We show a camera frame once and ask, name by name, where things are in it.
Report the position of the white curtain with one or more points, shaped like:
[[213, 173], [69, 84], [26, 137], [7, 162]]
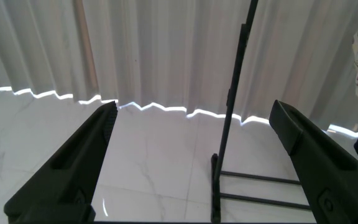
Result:
[[166, 53]]

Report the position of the black clothes rack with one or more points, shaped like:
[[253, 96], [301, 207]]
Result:
[[233, 93]]

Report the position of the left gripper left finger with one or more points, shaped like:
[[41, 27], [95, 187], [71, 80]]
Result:
[[67, 174]]

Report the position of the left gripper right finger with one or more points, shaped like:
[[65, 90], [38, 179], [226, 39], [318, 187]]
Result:
[[331, 168]]

